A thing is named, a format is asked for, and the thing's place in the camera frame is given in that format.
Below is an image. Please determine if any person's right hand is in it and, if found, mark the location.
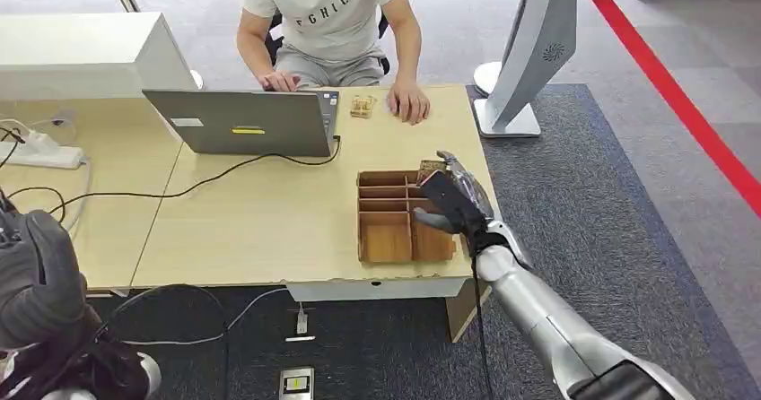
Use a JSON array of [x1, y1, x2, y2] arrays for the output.
[[257, 69, 302, 93]]

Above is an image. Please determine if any person's left hand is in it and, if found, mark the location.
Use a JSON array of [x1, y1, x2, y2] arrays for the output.
[[385, 77, 433, 127]]

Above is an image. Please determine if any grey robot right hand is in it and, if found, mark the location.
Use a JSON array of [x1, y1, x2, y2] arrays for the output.
[[413, 150, 508, 254]]

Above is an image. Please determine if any brown card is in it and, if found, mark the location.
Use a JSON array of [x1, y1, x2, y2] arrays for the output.
[[416, 159, 449, 183]]

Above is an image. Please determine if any black office chair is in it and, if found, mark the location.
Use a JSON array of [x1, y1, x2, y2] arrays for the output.
[[264, 9, 392, 78]]

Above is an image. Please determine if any small tan wooden piece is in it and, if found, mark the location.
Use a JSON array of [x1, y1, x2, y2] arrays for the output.
[[348, 94, 379, 120]]

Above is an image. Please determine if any grey laptop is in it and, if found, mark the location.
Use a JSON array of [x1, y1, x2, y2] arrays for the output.
[[142, 87, 342, 159]]

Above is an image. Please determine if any wooden divided card box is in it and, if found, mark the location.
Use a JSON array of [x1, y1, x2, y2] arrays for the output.
[[355, 170, 459, 266]]

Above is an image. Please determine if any person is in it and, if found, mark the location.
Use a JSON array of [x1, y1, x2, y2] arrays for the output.
[[235, 0, 433, 127]]

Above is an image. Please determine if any white round stand base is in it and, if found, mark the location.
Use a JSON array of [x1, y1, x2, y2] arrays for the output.
[[473, 60, 508, 99]]

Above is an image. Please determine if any wooden desk leg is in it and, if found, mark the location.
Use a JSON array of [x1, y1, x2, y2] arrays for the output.
[[445, 278, 493, 344]]

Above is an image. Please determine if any white under-desk tray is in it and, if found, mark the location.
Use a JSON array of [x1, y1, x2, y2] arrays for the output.
[[284, 276, 472, 304]]

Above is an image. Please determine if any grey standing display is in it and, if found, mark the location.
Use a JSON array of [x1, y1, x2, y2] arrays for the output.
[[473, 0, 580, 139]]

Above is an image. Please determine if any white cabinet box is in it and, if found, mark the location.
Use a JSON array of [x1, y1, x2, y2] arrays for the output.
[[0, 11, 198, 102]]

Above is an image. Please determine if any metal floor socket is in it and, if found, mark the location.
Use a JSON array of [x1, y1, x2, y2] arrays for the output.
[[277, 365, 317, 400]]

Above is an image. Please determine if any white power strip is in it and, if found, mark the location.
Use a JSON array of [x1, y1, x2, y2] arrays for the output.
[[0, 130, 88, 171]]

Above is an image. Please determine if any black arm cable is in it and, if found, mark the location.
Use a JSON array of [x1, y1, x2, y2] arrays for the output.
[[470, 248, 495, 400]]

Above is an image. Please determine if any black laptop cable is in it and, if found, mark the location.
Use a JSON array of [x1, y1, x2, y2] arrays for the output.
[[5, 135, 344, 218]]

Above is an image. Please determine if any white floor cable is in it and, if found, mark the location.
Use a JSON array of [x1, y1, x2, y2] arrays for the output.
[[120, 286, 305, 347]]

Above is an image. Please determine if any white power strip cable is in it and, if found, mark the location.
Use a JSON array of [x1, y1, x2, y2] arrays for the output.
[[57, 158, 94, 235]]

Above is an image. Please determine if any black floor cable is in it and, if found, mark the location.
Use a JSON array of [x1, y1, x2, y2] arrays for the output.
[[109, 283, 232, 400]]

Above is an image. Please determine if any thin black cable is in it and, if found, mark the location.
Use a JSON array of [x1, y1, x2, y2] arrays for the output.
[[0, 126, 27, 171]]

